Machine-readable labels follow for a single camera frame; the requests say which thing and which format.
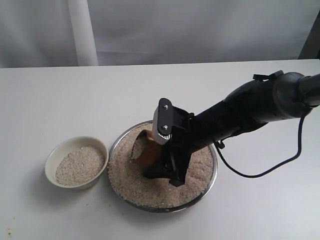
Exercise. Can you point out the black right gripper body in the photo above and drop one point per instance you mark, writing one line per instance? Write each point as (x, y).
(248, 108)

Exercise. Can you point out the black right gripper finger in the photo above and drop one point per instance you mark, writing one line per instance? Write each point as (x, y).
(180, 160)
(160, 165)

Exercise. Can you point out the brown wooden cup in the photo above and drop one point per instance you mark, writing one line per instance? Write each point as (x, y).
(145, 151)

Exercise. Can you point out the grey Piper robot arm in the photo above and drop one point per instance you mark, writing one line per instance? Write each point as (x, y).
(295, 96)

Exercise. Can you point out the steel rice pan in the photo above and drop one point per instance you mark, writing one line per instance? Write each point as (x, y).
(212, 175)

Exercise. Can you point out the rice in steel pan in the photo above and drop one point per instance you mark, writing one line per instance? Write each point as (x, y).
(140, 187)

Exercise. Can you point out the rice in cream bowl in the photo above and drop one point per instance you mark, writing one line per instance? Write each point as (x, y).
(80, 166)

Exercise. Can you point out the cream ceramic bowl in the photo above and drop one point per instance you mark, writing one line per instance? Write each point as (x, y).
(59, 152)

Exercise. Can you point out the white backdrop curtain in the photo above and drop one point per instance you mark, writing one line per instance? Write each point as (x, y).
(67, 33)

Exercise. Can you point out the dark post at right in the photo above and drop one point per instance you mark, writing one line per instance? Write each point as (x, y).
(311, 46)

